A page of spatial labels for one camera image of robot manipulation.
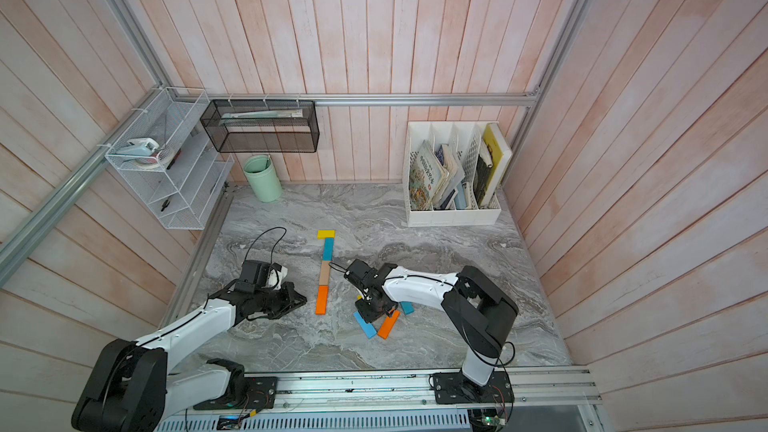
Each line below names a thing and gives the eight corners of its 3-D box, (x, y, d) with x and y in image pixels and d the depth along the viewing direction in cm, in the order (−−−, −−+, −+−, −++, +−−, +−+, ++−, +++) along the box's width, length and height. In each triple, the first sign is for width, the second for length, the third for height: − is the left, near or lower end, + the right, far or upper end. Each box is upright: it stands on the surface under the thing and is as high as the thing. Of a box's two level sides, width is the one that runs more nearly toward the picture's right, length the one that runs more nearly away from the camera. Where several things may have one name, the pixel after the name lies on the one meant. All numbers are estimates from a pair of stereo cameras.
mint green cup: (252, 202, 117) (238, 175, 105) (259, 182, 124) (247, 154, 112) (280, 202, 117) (269, 175, 105) (286, 182, 124) (276, 154, 112)
